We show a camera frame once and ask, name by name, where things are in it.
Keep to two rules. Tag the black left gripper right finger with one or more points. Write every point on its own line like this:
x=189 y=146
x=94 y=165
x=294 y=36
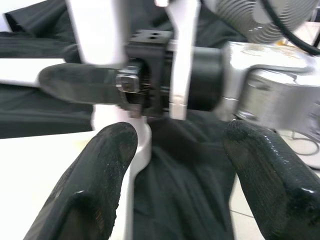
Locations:
x=275 y=190

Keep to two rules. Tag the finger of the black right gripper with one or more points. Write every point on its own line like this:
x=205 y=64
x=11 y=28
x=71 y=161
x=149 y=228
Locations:
x=82 y=82

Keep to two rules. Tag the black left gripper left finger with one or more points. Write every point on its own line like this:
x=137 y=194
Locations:
x=90 y=187

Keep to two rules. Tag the white plastic table top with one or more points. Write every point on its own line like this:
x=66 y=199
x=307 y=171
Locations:
x=37 y=175

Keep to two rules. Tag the white plastic table leg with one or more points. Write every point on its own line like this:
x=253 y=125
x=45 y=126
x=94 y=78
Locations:
x=25 y=72
x=97 y=30

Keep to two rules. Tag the black cloth table cover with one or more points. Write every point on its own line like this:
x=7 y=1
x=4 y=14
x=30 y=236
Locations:
x=180 y=187

